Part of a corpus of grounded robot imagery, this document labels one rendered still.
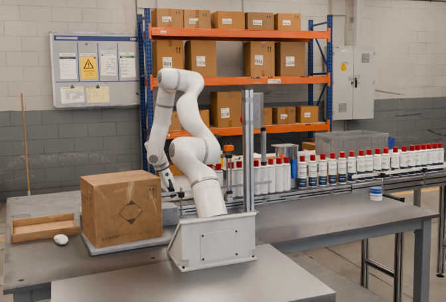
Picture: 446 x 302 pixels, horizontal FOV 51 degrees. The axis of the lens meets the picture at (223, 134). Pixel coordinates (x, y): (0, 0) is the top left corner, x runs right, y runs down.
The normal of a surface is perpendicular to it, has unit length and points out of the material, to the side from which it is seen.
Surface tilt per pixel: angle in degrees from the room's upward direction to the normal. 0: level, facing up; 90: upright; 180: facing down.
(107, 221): 90
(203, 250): 90
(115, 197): 90
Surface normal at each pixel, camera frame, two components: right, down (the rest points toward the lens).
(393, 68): 0.34, 0.10
